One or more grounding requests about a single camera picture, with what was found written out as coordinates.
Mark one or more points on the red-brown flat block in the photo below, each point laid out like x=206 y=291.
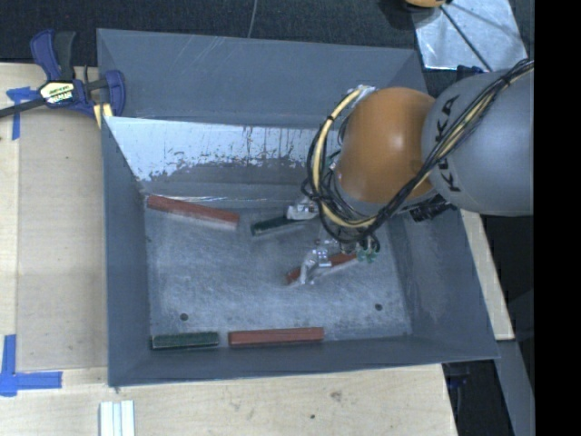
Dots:
x=276 y=336
x=341 y=260
x=190 y=209

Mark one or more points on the grey metal bin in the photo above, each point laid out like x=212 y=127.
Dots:
x=254 y=284

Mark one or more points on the black cylinder on white bracket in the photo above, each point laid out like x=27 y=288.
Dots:
x=429 y=211

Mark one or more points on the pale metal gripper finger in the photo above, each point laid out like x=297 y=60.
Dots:
x=318 y=261
x=302 y=211

